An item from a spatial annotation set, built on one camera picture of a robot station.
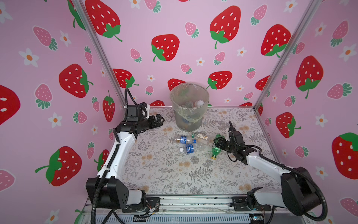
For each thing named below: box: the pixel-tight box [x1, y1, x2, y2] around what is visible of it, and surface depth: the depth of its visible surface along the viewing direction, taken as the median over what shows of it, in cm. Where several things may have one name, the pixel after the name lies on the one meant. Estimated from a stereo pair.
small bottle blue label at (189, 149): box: [179, 143, 197, 154], surface depth 92 cm
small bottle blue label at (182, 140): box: [175, 135, 191, 145], surface depth 97 cm
